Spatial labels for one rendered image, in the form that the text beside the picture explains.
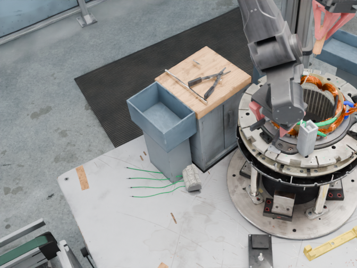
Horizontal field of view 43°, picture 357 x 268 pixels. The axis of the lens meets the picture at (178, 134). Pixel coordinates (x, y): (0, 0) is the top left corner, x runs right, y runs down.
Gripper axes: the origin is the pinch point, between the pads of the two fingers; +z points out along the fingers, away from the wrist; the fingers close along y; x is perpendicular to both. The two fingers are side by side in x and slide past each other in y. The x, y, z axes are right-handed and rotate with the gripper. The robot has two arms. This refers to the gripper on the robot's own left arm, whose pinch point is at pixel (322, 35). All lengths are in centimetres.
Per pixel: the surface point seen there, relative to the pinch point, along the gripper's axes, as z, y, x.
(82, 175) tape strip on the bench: 69, -35, 39
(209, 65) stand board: 26.7, -2.5, 33.0
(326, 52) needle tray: 17.1, 27.8, 21.1
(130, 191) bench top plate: 66, -24, 26
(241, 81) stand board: 25.9, 2.2, 22.8
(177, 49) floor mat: 100, 66, 171
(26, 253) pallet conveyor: 81, -56, 22
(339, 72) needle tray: 22.2, 33.0, 18.1
